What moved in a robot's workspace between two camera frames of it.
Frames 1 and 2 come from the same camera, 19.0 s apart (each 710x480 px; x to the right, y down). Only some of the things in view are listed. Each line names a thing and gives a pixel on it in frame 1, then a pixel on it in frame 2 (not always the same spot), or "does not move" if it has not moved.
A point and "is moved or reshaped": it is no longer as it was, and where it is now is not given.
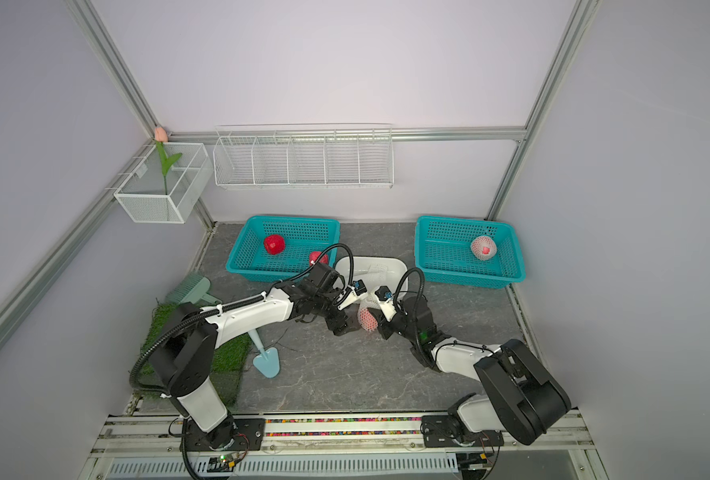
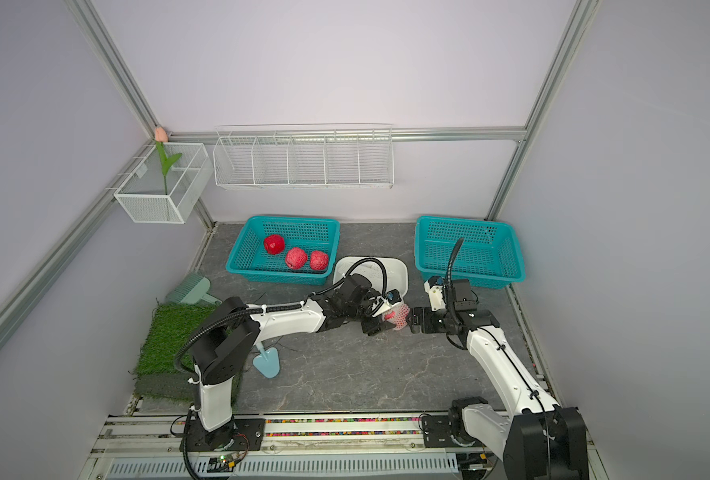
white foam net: [481, 242] is moved or reshaped
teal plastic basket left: [303, 236] does not move
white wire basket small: [142, 193] does not move
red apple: [315, 254] does not move
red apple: [274, 244] does not move
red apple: [368, 320] is moved or reshaped
